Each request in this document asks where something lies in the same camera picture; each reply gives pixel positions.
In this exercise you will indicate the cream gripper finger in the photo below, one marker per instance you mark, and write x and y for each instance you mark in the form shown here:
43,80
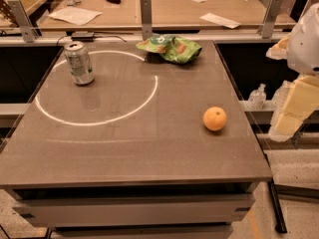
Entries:
279,50
294,103

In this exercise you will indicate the silver 7up soda can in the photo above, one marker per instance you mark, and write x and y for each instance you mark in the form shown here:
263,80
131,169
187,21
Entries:
79,62

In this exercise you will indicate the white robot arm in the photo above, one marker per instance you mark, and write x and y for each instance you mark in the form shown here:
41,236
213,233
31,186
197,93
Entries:
303,44

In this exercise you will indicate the clear sanitizer bottle left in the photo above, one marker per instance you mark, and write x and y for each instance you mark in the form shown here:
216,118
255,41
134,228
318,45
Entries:
257,98

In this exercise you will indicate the white paper sheet right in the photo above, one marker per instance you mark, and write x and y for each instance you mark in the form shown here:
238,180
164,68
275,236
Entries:
212,18

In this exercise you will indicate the orange fruit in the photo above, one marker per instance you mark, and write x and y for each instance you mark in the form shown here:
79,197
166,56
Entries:
214,118

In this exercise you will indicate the green chip bag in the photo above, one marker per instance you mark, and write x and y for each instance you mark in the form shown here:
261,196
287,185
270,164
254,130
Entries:
174,49

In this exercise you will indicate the black power adapter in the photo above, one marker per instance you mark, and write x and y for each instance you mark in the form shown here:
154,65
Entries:
83,36

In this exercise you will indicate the white paper sheet left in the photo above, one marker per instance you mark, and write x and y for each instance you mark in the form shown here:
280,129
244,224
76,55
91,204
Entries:
75,15

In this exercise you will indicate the grey table drawer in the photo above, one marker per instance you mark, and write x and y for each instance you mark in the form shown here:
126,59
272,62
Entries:
158,210

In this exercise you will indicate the metal bracket right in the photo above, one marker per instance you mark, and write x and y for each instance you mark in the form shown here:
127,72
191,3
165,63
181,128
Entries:
266,28

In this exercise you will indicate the metal bracket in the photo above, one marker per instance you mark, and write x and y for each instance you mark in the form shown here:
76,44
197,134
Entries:
146,18
28,31
266,28

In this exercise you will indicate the metal bracket middle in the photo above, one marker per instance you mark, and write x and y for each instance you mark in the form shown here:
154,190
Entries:
146,18

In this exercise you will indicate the metal bracket left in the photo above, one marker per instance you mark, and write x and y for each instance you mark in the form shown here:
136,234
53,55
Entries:
28,31

